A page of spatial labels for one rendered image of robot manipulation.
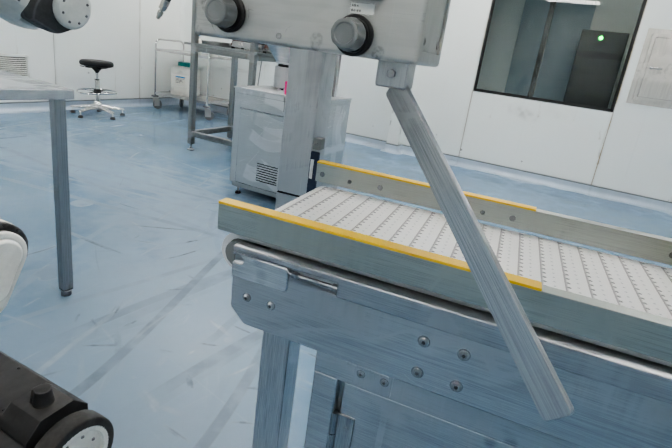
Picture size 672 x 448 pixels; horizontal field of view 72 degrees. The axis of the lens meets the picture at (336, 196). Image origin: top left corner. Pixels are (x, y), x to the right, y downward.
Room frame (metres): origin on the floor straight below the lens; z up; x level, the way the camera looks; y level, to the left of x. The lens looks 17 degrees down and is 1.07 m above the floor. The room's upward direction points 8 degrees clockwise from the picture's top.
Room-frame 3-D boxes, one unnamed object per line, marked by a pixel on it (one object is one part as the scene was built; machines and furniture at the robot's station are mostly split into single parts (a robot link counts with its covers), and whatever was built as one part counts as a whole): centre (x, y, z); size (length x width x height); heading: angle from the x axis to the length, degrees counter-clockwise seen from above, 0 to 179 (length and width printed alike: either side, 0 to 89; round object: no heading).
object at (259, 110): (3.31, 0.38, 0.38); 0.63 x 0.57 x 0.76; 65
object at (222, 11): (0.44, 0.12, 1.10); 0.03 x 0.02 x 0.04; 70
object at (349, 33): (0.40, 0.01, 1.09); 0.03 x 0.03 x 0.04; 70
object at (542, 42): (5.04, -1.97, 1.43); 1.38 x 0.01 x 1.16; 65
